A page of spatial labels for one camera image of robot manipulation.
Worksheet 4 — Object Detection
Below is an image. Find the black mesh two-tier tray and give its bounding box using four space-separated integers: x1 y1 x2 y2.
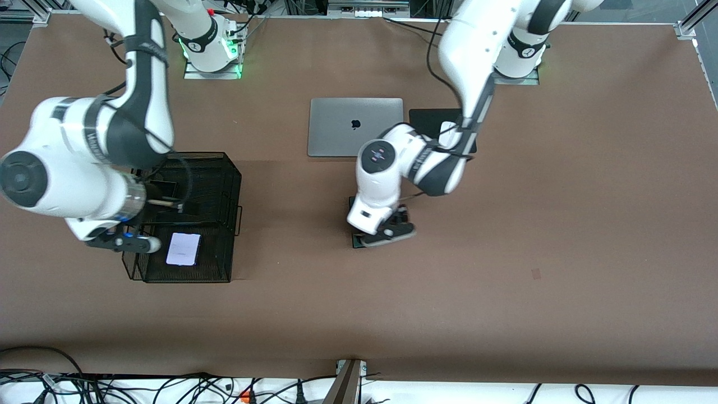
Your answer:
121 150 243 283

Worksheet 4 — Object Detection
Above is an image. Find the aluminium frame profile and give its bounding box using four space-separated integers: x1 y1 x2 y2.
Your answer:
675 0 718 40
0 8 52 24

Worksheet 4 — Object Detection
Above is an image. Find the grey socket strip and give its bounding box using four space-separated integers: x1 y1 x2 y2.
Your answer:
327 0 410 19

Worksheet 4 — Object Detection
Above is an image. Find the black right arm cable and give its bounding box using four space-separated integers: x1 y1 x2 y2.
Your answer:
103 31 194 217

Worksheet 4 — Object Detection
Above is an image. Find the thick black arched cable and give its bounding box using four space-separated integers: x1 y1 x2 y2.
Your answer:
0 346 85 378

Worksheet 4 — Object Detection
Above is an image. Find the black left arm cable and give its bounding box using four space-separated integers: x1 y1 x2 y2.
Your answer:
393 31 475 203

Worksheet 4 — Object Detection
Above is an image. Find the lilac flip phone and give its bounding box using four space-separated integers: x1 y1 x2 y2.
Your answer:
165 232 202 267

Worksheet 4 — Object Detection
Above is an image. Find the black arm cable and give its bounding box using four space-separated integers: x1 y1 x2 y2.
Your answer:
393 31 475 203
103 31 194 217

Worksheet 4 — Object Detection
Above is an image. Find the grey metal camera bracket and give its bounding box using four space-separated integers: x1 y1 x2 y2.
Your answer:
323 359 368 404

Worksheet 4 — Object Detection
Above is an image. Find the black mouse pad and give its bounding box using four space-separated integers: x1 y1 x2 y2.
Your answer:
408 108 477 154

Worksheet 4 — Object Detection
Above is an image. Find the thin black table cable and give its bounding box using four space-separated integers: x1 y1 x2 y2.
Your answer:
383 16 449 35

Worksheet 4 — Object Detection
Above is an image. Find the silver closed laptop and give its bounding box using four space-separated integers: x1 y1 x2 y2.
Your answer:
307 98 406 158

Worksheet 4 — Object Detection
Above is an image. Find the tangle of black cables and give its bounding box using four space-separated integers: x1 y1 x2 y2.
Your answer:
0 368 337 404

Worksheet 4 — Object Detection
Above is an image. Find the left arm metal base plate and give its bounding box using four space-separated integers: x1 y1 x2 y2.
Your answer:
494 66 540 86

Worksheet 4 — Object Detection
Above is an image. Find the black flip phone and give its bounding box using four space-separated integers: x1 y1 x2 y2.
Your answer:
147 177 179 200

